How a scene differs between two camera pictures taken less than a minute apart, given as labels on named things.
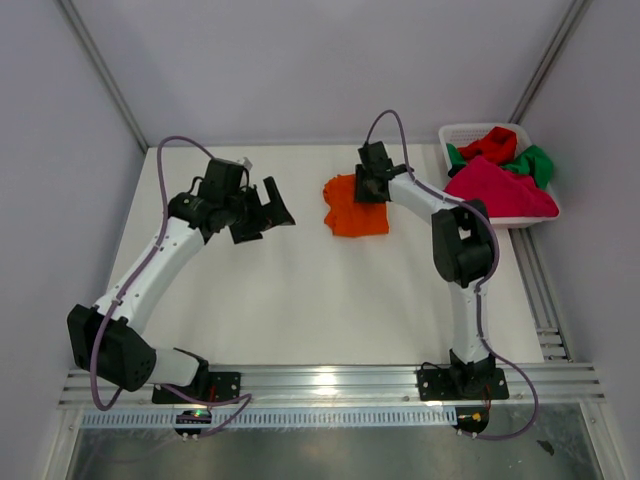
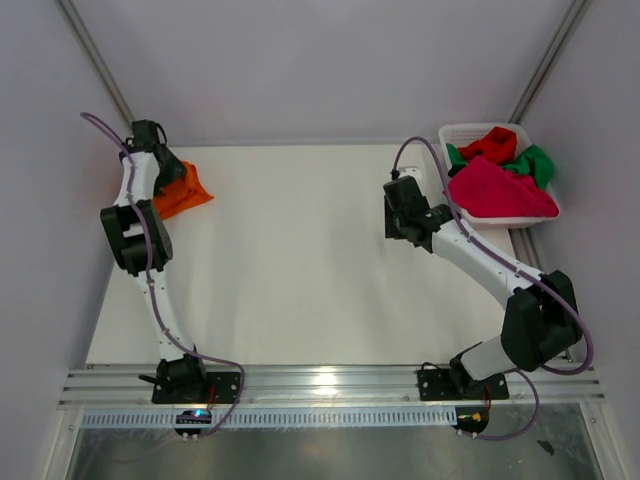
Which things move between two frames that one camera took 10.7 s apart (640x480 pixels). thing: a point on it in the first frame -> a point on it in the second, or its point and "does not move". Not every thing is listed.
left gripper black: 253,215 -> 170,170
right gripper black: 368,185 -> 392,220
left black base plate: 214,387 does not move
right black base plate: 448,384 does not move
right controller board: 472,419 does not move
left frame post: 80,27 does not move
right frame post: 574,16 does not move
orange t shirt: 350,218 -> 183,193
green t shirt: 533,161 does not move
